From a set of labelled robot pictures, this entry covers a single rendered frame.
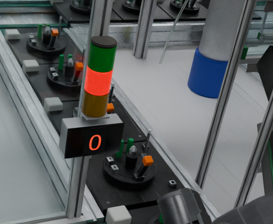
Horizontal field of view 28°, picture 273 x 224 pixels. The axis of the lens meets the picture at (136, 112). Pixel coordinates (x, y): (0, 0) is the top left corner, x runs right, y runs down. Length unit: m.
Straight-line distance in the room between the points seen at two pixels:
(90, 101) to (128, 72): 1.11
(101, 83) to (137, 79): 1.08
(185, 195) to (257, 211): 0.13
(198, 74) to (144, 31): 0.31
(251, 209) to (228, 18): 1.20
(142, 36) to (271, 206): 1.47
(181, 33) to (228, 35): 0.49
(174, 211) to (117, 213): 0.38
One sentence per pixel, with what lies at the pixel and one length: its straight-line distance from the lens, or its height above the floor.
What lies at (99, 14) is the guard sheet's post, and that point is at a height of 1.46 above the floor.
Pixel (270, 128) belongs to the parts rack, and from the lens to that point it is 1.27.
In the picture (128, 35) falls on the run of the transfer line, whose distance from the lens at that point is 2.35.
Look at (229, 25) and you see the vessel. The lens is 2.01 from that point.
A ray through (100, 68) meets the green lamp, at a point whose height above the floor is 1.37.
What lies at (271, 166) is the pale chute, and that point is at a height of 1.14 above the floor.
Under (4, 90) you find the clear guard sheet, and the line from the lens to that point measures 1.07.
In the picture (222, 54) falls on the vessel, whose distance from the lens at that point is 2.05.
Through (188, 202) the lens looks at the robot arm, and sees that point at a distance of 0.93.
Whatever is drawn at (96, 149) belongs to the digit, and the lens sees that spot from 1.14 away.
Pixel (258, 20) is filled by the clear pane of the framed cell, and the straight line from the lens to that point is 2.35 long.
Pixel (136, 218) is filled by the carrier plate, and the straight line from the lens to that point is 1.32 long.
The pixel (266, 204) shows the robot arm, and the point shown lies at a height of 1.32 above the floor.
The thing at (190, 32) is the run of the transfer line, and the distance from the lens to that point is 2.50.
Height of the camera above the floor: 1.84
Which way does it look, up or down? 31 degrees down
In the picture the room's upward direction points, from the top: 11 degrees clockwise
